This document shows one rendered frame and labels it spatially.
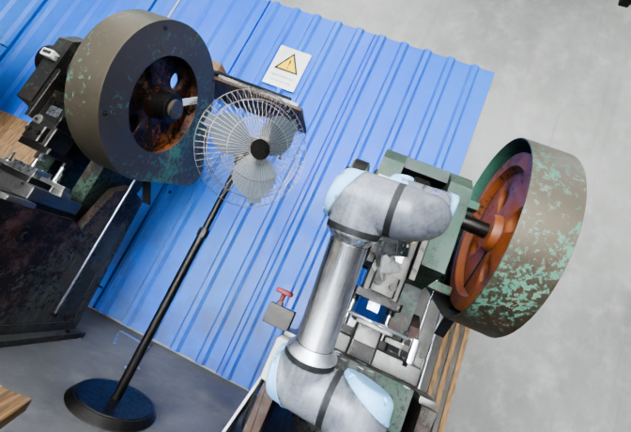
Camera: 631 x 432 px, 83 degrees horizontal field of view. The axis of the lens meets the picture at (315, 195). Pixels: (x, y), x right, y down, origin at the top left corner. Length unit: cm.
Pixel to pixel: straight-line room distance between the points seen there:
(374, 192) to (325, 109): 240
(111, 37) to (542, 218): 175
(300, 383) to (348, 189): 41
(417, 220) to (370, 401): 36
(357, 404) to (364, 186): 42
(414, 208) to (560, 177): 83
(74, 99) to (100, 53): 22
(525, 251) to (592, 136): 238
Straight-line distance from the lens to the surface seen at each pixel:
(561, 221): 137
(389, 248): 122
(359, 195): 70
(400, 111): 309
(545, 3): 421
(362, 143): 292
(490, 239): 164
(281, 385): 84
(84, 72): 179
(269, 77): 328
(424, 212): 70
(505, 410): 300
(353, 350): 138
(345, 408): 81
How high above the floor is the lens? 80
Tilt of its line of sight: 14 degrees up
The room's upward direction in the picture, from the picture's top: 25 degrees clockwise
